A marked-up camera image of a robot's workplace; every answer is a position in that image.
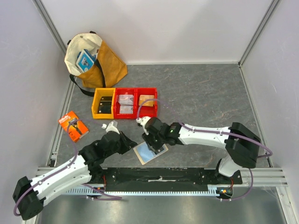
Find red middle plastic bin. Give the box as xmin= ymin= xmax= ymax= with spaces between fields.
xmin=114 ymin=88 xmax=135 ymax=119

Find blue razor box in bag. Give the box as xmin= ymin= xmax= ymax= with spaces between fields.
xmin=76 ymin=49 xmax=97 ymax=73

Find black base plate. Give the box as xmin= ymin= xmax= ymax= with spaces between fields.
xmin=90 ymin=168 xmax=242 ymax=192

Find grey cable duct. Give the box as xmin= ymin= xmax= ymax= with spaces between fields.
xmin=63 ymin=185 xmax=223 ymax=196

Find mustard and white tote bag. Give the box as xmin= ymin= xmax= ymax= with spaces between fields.
xmin=64 ymin=31 xmax=128 ymax=97

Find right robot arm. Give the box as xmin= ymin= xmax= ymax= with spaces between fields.
xmin=136 ymin=116 xmax=260 ymax=184

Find yellow plastic bin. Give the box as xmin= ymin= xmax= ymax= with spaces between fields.
xmin=92 ymin=88 xmax=116 ymax=119

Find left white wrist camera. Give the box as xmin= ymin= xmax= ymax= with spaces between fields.
xmin=101 ymin=120 xmax=120 ymax=134

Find beige leather card holder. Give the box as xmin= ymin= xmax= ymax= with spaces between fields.
xmin=133 ymin=142 xmax=168 ymax=165

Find lower silver card stack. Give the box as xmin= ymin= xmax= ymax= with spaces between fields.
xmin=119 ymin=105 xmax=134 ymax=114

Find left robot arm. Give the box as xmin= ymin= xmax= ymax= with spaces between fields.
xmin=13 ymin=131 xmax=137 ymax=220

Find black cards in yellow bin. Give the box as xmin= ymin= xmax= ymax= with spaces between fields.
xmin=98 ymin=96 xmax=113 ymax=114

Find orange razor box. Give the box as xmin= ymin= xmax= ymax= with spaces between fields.
xmin=58 ymin=111 xmax=89 ymax=142

